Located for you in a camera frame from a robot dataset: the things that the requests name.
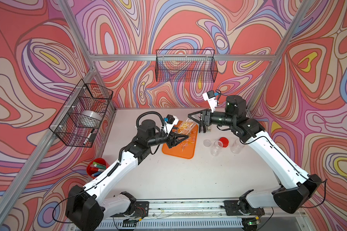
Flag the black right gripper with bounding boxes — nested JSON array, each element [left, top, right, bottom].
[[188, 108, 236, 127]]

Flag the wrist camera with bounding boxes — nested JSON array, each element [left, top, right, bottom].
[[202, 90, 220, 113], [163, 115, 179, 134]]

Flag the black wire basket back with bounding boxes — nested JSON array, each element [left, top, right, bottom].
[[155, 48, 218, 83]]

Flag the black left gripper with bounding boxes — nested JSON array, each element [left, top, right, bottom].
[[146, 127, 186, 150]]

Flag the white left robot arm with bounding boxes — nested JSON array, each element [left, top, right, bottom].
[[65, 115, 188, 231]]

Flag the orange tray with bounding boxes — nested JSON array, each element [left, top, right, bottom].
[[162, 121, 198, 159]]

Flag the black wire basket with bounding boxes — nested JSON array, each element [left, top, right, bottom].
[[49, 80, 113, 148], [155, 48, 218, 83]]

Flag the black marker in basket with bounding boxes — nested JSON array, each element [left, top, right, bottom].
[[83, 129, 95, 146]]

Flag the aluminium frame corner post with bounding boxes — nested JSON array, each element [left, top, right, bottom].
[[247, 1, 314, 112]]

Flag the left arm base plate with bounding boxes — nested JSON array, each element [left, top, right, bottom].
[[112, 201, 149, 218]]

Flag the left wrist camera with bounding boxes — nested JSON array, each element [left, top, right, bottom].
[[163, 115, 179, 134]]

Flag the red pen cup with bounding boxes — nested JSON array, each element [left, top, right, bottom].
[[86, 158, 109, 179]]

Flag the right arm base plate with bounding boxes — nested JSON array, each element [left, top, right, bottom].
[[220, 200, 265, 217]]

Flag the black wire basket left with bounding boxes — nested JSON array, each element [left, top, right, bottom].
[[49, 80, 113, 148]]

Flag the white lid candy jar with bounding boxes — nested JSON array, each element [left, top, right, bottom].
[[210, 140, 223, 157]]

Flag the red jar lid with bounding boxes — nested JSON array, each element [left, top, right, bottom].
[[219, 137, 229, 148]]

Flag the patterned lid candy jar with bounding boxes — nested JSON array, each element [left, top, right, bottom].
[[176, 118, 197, 136]]

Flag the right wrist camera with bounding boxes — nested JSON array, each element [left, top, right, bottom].
[[202, 90, 220, 113]]

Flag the white bowl in basket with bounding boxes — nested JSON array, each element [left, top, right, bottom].
[[80, 110, 102, 128]]

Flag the lollipop candies on tray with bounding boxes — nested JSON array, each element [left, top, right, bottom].
[[179, 131, 197, 152]]

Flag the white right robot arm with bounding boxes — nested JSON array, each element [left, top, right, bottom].
[[188, 94, 323, 215]]

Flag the red lid candy jar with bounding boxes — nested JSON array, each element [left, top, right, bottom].
[[230, 140, 245, 155]]

